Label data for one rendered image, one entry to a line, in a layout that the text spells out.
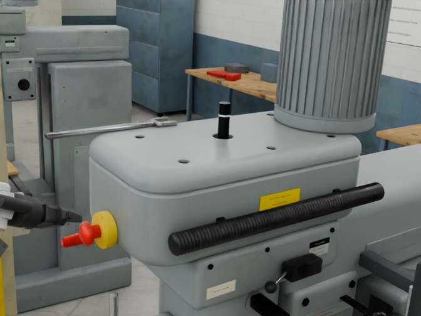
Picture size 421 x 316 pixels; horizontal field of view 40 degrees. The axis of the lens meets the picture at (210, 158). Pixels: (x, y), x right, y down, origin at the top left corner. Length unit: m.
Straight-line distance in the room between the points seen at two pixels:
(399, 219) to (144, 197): 0.63
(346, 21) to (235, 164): 0.34
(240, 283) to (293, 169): 0.21
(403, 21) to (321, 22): 4.96
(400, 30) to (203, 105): 3.61
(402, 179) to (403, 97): 4.71
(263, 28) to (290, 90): 6.37
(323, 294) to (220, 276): 0.28
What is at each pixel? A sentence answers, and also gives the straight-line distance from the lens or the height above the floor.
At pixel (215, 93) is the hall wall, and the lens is 8.36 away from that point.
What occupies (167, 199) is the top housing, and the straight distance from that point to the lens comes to 0.85.
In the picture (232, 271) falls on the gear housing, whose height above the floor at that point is 1.69.
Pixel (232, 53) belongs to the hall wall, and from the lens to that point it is 7.97.
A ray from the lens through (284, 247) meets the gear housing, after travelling 1.05.
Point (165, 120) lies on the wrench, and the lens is 1.10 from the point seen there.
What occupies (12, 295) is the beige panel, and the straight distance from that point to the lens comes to 3.03.
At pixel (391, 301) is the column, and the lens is 1.34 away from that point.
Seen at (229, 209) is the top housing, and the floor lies 1.81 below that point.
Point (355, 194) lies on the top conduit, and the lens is 1.07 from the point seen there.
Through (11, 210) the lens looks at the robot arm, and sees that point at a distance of 1.58.
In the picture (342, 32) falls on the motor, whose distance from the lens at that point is 1.06.
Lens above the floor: 2.18
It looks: 19 degrees down
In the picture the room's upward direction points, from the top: 3 degrees clockwise
